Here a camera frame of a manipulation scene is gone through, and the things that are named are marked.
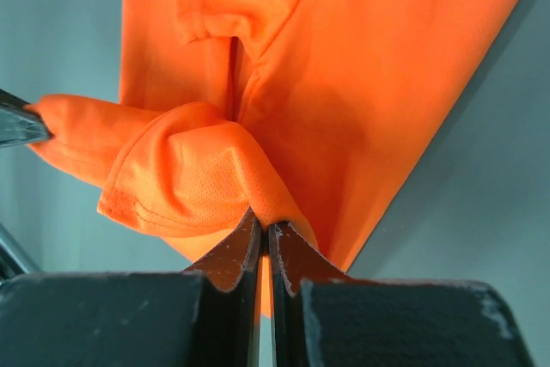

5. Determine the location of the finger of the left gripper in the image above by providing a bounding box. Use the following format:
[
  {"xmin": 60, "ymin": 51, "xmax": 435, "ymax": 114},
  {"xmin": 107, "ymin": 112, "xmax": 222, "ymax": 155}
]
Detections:
[{"xmin": 0, "ymin": 89, "xmax": 52, "ymax": 148}]

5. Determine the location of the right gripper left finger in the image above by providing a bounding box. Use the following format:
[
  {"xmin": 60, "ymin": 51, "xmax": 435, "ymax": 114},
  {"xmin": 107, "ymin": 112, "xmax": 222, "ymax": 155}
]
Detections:
[{"xmin": 1, "ymin": 211, "xmax": 262, "ymax": 366}]

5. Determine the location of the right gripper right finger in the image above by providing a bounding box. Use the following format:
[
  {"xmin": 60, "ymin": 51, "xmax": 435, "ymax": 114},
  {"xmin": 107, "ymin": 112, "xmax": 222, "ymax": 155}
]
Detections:
[{"xmin": 268, "ymin": 222, "xmax": 533, "ymax": 366}]

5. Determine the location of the orange t shirt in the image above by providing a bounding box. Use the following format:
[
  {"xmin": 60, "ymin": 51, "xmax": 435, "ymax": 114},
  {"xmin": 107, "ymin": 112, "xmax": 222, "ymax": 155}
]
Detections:
[{"xmin": 32, "ymin": 0, "xmax": 518, "ymax": 270}]

